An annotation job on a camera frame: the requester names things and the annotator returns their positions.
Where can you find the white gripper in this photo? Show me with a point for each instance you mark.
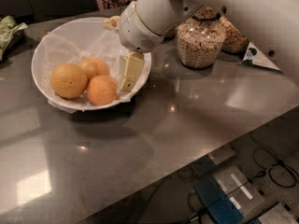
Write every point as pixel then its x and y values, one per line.
pixel 135 32

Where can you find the orange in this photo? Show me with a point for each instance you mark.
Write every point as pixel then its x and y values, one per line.
pixel 68 80
pixel 94 67
pixel 102 90

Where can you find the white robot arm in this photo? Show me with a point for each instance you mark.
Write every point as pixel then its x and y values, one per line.
pixel 271 25

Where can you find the white bowl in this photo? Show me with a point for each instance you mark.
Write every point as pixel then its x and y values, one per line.
pixel 80 27

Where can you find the white paper liner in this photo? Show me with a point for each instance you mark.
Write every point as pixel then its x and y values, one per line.
pixel 67 47

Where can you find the front glass cereal jar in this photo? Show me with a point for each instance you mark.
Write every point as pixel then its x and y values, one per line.
pixel 200 39

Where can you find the glass cereal jar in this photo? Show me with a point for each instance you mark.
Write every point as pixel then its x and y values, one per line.
pixel 235 42
pixel 200 39

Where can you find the right glass cereal jar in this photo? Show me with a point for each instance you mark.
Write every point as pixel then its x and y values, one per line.
pixel 235 42

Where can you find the green snack packet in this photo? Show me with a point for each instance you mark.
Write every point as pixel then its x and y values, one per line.
pixel 10 33

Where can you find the white allergen info card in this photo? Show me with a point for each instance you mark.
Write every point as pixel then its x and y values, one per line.
pixel 254 58

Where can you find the grey floor boxes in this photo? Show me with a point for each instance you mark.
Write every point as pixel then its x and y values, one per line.
pixel 260 181

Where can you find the blue box under table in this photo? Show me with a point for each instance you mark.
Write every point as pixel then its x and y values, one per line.
pixel 211 195

